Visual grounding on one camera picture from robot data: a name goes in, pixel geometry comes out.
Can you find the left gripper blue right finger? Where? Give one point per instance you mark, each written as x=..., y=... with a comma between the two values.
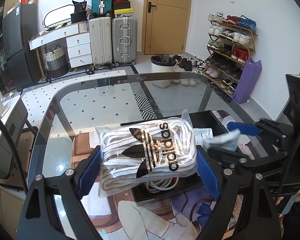
x=207, y=175

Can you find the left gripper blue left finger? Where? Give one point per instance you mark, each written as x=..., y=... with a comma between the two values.
x=87, y=172

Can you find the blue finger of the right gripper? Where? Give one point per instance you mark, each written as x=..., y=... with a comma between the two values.
x=227, y=158
x=245, y=129

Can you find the white printed plastic pouch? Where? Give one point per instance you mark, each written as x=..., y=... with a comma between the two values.
x=202, y=135

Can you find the adidas white laces bag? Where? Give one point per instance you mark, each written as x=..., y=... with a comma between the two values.
x=144, y=152

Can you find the green white flat packet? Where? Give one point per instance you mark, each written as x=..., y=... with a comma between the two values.
x=226, y=141

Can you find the anime print desk mat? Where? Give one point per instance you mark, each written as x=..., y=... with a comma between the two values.
x=124, y=215

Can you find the purple yoga mat bag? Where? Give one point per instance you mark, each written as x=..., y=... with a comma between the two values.
x=247, y=81

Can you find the grey side cabinet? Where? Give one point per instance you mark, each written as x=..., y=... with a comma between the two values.
x=14, y=120

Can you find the wooden shoe rack with shoes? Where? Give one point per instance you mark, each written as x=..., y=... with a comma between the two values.
x=231, y=45

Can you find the white trash bin black liner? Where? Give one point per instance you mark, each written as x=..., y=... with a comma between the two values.
x=162, y=64

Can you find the woven laundry basket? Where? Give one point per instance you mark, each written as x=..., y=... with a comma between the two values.
x=56, y=61

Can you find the white vanity desk with drawers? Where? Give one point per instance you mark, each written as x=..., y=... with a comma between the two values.
x=75, y=38

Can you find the wooden door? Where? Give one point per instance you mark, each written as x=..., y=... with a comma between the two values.
x=165, y=25

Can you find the white hard suitcase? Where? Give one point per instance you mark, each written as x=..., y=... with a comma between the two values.
x=100, y=40

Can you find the silver aluminium suitcase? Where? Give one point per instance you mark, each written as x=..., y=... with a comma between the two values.
x=124, y=40

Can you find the black handbag on desk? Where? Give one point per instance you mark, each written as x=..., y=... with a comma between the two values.
x=80, y=13

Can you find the oval vanity mirror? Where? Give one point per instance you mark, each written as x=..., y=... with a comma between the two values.
x=58, y=16

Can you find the black refrigerator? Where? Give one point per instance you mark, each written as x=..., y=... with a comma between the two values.
x=18, y=27

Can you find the stack of shoe boxes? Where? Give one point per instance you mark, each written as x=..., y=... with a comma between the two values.
x=122, y=8

